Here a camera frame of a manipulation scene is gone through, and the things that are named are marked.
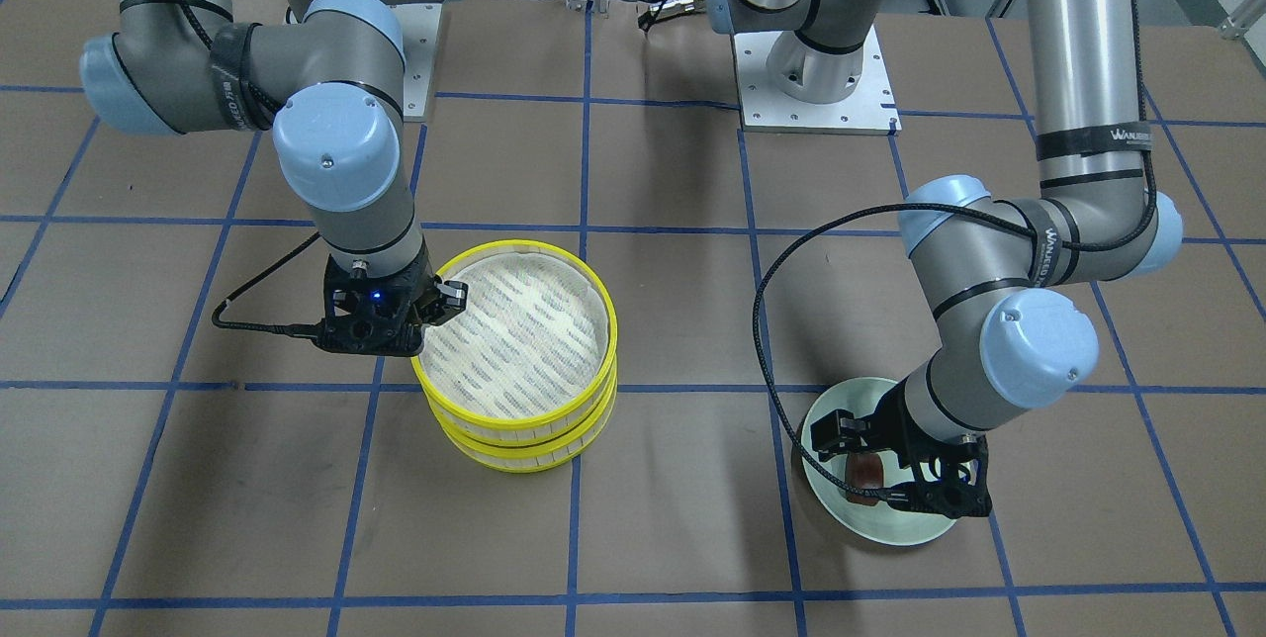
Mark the side yellow bamboo steamer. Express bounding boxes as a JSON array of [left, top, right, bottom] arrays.
[[411, 239, 618, 447]]

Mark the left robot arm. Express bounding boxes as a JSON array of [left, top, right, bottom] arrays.
[[785, 0, 1182, 518]]

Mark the centre yellow bamboo steamer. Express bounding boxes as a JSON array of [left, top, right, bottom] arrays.
[[430, 386, 618, 474]]

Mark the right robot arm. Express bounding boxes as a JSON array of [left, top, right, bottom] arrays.
[[78, 0, 467, 357]]

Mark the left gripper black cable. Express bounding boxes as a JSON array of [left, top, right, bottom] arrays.
[[753, 0, 1158, 509]]

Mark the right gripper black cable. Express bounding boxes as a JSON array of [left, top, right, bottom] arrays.
[[211, 230, 327, 339]]

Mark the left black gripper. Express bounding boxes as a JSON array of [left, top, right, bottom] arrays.
[[812, 382, 993, 519]]

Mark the mint green plate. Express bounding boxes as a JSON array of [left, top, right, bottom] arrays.
[[799, 377, 955, 546]]

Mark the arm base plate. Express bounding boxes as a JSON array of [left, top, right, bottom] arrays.
[[392, 3, 443, 123], [732, 28, 903, 136]]

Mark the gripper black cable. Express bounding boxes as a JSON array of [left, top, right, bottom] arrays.
[[753, 0, 1158, 509], [211, 230, 327, 339]]

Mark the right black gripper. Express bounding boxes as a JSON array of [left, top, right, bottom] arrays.
[[314, 246, 468, 357]]

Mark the brown bun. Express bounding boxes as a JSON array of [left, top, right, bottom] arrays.
[[843, 452, 885, 507]]

